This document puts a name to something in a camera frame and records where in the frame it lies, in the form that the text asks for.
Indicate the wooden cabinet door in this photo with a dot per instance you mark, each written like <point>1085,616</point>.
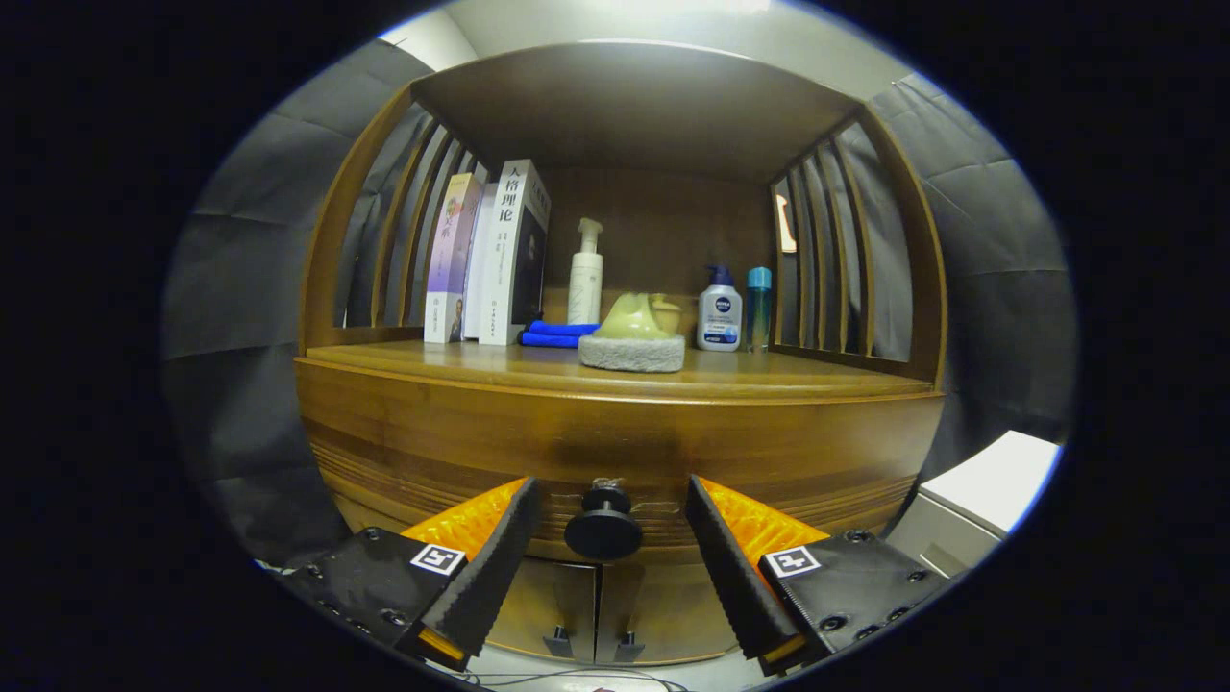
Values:
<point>663,605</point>
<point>548,601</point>

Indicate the purple book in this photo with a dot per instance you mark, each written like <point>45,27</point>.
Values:
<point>450,259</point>

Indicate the teal bottle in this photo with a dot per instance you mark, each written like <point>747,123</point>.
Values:
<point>758,308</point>

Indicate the white pump bottle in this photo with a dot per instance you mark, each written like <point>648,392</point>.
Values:
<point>584,288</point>

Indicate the wooden drawer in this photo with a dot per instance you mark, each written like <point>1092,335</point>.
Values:
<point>615,432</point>

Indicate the white bottle with blue cap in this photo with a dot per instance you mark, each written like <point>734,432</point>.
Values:
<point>719,317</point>

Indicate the beige lidded tea cup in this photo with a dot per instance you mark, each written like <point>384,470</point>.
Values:
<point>668,309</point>

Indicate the wooden countertop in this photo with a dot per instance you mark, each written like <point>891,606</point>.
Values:
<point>788,370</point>

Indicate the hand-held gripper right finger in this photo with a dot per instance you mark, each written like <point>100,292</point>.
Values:
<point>735,577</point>

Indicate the blue folded cloth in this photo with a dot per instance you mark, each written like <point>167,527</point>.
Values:
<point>553,333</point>

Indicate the wooden cabinet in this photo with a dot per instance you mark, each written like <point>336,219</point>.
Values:
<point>634,106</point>

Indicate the thin white book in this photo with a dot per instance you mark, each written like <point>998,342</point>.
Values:
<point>480,279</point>

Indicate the pale green brush grey pad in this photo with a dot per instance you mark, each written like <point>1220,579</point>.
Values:
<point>629,354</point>

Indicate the white and black book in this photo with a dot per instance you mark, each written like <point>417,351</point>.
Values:
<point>502,259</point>

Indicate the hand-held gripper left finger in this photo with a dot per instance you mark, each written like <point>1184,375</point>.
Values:
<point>495,567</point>

